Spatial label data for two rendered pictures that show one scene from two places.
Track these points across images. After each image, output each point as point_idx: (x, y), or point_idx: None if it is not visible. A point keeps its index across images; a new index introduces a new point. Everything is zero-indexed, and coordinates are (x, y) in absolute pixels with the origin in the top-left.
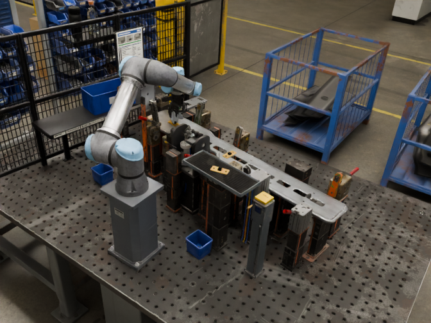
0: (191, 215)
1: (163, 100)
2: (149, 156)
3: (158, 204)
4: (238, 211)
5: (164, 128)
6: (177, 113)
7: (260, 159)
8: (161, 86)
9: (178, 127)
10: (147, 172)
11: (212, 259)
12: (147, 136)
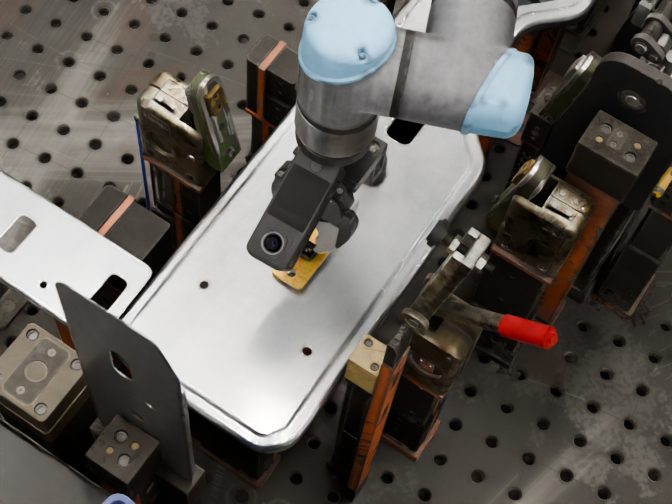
0: (639, 214)
1: (301, 250)
2: (427, 417)
3: (618, 353)
4: (560, 57)
5: (366, 296)
6: (378, 173)
7: (158, 1)
8: (522, 122)
9: (670, 78)
10: (401, 467)
11: None
12: (455, 375)
